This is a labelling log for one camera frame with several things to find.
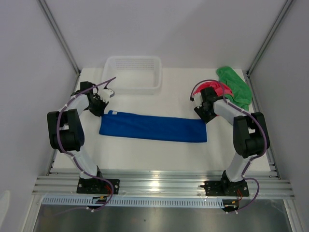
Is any aluminium rail frame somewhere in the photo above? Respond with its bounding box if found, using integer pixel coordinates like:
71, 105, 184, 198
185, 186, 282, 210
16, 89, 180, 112
32, 169, 295, 199

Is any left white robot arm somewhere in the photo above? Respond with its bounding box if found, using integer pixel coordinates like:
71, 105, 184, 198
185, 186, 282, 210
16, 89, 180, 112
47, 81, 114, 193

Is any pink towel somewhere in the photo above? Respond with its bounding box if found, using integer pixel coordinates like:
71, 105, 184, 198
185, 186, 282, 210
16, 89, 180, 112
192, 81, 234, 97

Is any blue towel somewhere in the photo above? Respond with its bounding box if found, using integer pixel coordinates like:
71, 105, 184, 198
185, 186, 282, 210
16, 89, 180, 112
99, 110, 208, 143

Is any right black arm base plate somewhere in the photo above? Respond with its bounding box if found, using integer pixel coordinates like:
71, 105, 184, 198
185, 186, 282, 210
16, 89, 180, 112
200, 180, 249, 197

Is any right aluminium corner post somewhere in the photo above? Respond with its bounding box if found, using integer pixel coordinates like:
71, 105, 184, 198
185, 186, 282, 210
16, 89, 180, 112
246, 0, 296, 75

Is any white plastic basket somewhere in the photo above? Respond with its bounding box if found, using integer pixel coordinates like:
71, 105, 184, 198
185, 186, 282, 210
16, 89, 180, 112
101, 56, 162, 95

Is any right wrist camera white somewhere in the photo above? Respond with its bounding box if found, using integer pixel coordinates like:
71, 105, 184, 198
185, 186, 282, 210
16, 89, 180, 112
190, 92, 203, 108

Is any aluminium corner post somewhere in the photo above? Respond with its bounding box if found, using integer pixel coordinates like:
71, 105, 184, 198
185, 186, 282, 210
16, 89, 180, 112
246, 0, 296, 75
37, 0, 82, 76

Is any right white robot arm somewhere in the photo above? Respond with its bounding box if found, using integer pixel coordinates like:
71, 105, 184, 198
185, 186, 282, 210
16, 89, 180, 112
190, 87, 270, 195

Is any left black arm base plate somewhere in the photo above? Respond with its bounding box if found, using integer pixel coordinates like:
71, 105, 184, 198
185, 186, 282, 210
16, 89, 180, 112
76, 178, 112, 195

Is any left aluminium corner post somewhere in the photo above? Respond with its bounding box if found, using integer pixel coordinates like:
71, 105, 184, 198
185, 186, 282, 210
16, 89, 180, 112
37, 0, 82, 76

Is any green towel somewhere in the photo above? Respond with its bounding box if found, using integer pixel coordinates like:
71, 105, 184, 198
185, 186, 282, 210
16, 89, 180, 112
216, 66, 252, 111

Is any white slotted cable duct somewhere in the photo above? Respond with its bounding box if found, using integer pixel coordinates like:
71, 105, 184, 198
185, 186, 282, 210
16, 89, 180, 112
42, 195, 224, 208

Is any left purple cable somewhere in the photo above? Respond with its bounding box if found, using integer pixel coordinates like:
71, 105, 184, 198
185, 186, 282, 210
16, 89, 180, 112
56, 76, 117, 215

